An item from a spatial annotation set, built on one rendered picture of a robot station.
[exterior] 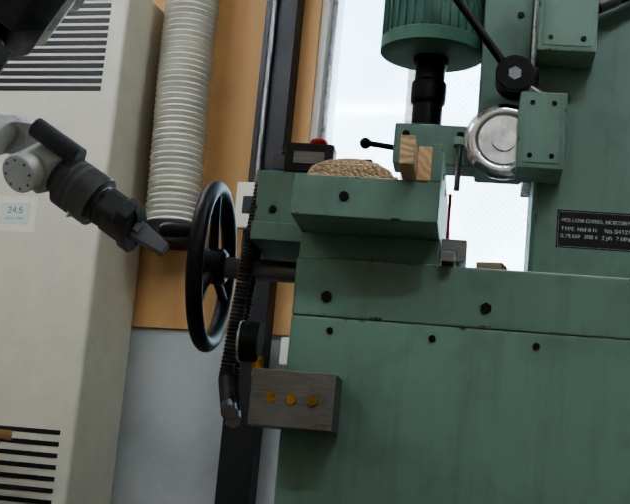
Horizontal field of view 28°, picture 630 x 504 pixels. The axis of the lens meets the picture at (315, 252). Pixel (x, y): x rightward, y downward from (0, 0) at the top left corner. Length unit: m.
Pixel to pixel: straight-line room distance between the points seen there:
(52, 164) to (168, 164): 1.44
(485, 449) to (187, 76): 1.98
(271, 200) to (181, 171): 1.47
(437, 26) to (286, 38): 1.56
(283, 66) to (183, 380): 0.93
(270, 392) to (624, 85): 0.75
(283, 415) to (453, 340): 0.27
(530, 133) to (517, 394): 0.39
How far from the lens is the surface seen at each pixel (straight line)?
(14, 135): 2.17
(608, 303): 1.86
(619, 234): 1.99
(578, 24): 1.99
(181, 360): 3.57
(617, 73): 2.06
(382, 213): 1.77
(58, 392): 3.38
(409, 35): 2.10
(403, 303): 1.85
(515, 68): 1.99
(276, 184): 2.04
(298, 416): 1.76
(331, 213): 1.77
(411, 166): 1.71
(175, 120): 3.54
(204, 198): 2.03
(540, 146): 1.92
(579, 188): 2.00
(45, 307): 3.44
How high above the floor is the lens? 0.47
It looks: 10 degrees up
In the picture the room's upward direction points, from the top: 5 degrees clockwise
